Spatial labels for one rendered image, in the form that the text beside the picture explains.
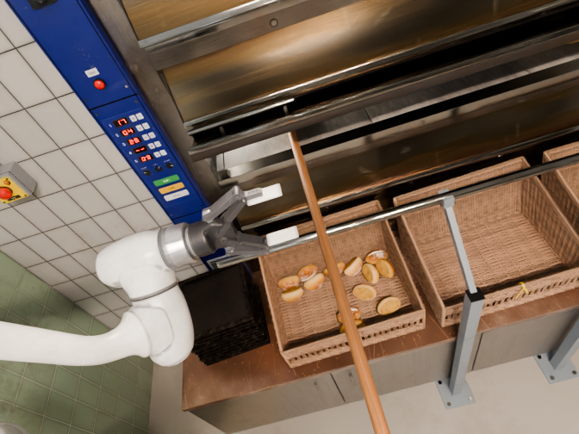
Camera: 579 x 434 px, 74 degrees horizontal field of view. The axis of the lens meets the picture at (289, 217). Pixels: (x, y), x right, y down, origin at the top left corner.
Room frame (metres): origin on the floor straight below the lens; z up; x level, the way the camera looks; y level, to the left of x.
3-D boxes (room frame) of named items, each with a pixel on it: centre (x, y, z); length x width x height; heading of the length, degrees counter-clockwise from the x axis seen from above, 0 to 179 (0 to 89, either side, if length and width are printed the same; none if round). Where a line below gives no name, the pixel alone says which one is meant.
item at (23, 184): (1.16, 0.80, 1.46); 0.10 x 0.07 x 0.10; 83
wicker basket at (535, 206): (0.77, -0.68, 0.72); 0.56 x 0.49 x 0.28; 85
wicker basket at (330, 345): (0.84, -0.08, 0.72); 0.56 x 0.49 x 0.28; 85
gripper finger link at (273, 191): (0.56, 0.03, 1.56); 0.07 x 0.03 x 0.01; 84
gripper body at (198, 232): (0.57, 0.16, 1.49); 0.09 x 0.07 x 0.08; 84
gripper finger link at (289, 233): (0.56, 0.03, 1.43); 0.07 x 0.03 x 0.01; 84
